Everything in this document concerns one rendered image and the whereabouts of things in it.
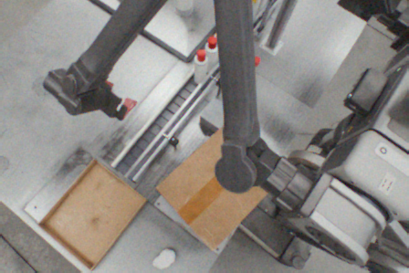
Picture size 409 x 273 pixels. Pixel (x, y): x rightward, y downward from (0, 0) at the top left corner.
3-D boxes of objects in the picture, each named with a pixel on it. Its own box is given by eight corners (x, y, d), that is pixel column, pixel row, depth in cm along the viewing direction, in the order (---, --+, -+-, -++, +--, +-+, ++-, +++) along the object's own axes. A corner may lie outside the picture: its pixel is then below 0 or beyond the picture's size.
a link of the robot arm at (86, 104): (73, 120, 68) (80, 101, 66) (53, 104, 70) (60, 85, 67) (93, 115, 75) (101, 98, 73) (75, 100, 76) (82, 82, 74)
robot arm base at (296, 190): (284, 218, 56) (307, 217, 45) (251, 193, 57) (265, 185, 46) (307, 183, 58) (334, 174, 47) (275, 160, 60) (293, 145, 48)
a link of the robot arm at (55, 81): (75, 81, 62) (104, 73, 69) (39, 53, 64) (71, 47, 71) (67, 121, 68) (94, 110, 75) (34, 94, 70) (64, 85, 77)
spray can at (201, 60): (198, 71, 123) (199, 44, 104) (208, 78, 123) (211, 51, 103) (191, 80, 122) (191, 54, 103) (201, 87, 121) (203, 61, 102)
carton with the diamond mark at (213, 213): (220, 143, 116) (227, 120, 91) (263, 186, 111) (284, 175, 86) (163, 195, 109) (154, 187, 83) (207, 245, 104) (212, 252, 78)
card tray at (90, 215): (97, 160, 114) (93, 158, 110) (147, 200, 110) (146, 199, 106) (41, 225, 105) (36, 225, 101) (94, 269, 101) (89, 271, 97)
